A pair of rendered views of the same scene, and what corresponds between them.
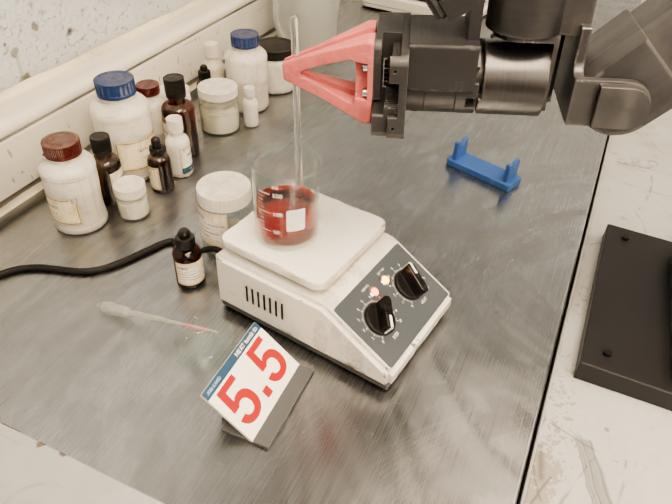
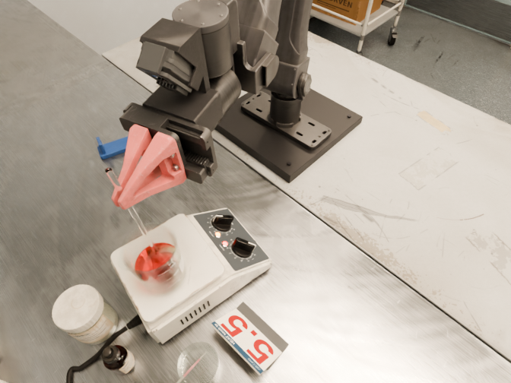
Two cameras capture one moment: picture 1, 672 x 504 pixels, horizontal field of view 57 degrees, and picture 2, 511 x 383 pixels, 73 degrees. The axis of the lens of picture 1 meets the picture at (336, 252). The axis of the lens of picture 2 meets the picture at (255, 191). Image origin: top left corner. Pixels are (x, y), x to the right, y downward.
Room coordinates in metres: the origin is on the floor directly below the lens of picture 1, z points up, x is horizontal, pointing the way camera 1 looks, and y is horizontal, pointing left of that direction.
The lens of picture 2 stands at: (0.28, 0.18, 1.42)
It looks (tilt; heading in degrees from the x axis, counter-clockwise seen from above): 53 degrees down; 292
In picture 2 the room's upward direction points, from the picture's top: 1 degrees counter-clockwise
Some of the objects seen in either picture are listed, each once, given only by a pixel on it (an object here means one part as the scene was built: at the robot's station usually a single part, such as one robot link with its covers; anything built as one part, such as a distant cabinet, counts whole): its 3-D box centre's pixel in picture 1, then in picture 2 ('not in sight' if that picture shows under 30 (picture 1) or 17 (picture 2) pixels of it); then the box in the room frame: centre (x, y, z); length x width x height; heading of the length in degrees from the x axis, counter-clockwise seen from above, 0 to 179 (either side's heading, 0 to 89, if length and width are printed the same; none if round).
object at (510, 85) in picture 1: (511, 70); (211, 89); (0.47, -0.13, 1.16); 0.07 x 0.06 x 0.07; 85
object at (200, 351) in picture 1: (205, 343); (198, 365); (0.39, 0.12, 0.91); 0.06 x 0.06 x 0.02
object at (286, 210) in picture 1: (283, 198); (155, 263); (0.47, 0.05, 1.03); 0.07 x 0.06 x 0.08; 64
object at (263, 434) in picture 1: (260, 382); (250, 334); (0.34, 0.06, 0.92); 0.09 x 0.06 x 0.04; 159
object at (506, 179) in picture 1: (484, 162); (121, 140); (0.73, -0.20, 0.92); 0.10 x 0.03 x 0.04; 49
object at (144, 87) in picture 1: (152, 113); not in sight; (0.78, 0.26, 0.94); 0.05 x 0.05 x 0.09
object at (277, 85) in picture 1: (275, 65); not in sight; (0.98, 0.11, 0.94); 0.07 x 0.07 x 0.07
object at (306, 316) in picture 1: (326, 276); (188, 266); (0.46, 0.01, 0.94); 0.22 x 0.13 x 0.08; 58
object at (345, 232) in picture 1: (305, 232); (166, 263); (0.48, 0.03, 0.98); 0.12 x 0.12 x 0.01; 58
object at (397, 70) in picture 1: (431, 74); (184, 125); (0.47, -0.07, 1.15); 0.10 x 0.07 x 0.07; 175
